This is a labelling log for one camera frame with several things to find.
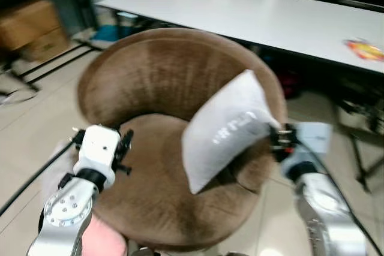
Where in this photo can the brown velvet round sofa chair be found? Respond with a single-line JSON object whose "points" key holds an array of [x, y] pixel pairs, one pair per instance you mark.
{"points": [[150, 76]]}

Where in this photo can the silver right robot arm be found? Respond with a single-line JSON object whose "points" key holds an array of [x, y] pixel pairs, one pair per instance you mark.
{"points": [[327, 214]]}

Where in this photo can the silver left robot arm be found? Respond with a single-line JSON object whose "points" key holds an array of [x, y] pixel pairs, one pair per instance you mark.
{"points": [[66, 208]]}

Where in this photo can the black folding table leg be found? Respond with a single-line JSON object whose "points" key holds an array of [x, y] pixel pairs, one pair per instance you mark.
{"points": [[360, 148]]}

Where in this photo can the pink fluffy pillow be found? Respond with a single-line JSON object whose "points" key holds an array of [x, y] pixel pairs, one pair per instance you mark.
{"points": [[102, 238]]}

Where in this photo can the light grey pillow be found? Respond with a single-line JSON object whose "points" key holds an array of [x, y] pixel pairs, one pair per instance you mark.
{"points": [[223, 133]]}

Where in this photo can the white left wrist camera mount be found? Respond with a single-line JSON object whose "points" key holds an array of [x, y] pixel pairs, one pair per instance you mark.
{"points": [[97, 151]]}

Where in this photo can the white long table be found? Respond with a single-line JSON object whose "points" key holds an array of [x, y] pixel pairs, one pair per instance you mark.
{"points": [[240, 13]]}

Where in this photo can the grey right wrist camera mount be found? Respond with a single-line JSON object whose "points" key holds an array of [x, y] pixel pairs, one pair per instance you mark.
{"points": [[313, 139]]}

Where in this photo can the brown cardboard box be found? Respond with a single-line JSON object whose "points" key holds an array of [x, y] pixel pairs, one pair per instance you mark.
{"points": [[30, 28]]}

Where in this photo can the red object under table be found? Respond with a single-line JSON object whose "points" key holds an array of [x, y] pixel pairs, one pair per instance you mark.
{"points": [[292, 82]]}

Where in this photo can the orange snack packet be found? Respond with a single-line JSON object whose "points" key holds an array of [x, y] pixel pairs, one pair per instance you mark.
{"points": [[363, 49]]}

